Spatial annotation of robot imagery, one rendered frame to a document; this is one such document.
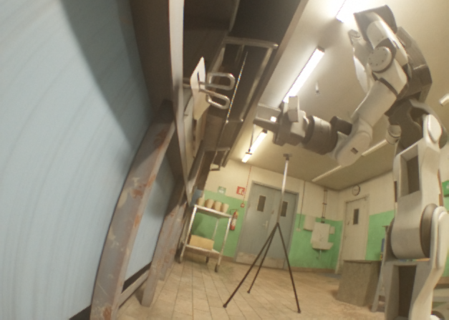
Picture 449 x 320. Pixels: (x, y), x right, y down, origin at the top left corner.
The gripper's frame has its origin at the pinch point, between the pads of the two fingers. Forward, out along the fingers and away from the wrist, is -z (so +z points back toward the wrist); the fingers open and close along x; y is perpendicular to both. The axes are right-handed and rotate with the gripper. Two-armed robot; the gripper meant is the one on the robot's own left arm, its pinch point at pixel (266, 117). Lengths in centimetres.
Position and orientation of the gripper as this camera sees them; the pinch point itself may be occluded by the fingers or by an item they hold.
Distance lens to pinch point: 47.6
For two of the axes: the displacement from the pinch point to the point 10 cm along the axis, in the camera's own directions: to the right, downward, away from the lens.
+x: 2.5, -8.8, 4.1
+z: 9.5, 3.0, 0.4
